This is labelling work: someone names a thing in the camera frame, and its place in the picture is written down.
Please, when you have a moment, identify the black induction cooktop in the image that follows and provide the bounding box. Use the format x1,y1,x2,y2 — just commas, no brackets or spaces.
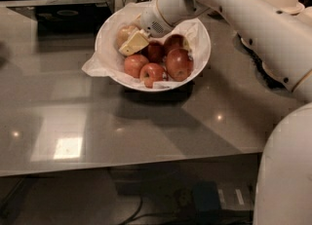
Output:
11,3,112,35

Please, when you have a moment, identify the red apple front centre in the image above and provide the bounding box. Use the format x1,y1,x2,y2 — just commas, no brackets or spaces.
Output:
139,63,169,89

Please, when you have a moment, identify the black cable on floor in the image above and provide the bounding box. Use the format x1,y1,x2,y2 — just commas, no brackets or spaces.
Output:
117,193,254,225

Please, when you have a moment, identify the yellowish red apple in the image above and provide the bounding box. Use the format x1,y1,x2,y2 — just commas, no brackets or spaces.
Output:
116,24,138,48

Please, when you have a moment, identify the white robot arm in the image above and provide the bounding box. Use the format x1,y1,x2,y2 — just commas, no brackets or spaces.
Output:
133,0,312,225

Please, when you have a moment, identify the red apple front left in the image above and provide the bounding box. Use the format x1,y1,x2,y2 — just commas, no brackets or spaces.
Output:
124,54,149,78

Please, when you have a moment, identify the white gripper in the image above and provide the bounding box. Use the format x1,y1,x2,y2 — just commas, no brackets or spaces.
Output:
119,0,174,56

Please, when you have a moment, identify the large dark red apple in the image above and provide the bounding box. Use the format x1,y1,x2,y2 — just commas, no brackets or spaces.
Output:
165,48,193,82

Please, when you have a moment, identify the white paper liner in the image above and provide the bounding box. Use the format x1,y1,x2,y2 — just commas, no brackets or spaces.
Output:
81,1,201,91

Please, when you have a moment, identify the small red apple centre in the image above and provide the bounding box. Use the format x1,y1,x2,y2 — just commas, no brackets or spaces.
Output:
141,41,165,62

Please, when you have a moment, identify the black rubber mat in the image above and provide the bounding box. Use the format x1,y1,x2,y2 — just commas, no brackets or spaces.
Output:
240,37,284,90

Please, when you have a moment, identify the blue box under table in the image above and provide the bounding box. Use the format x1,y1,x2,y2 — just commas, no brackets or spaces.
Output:
192,181,221,212

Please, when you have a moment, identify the red apple back right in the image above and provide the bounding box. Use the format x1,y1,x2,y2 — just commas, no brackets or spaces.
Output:
163,34,190,55

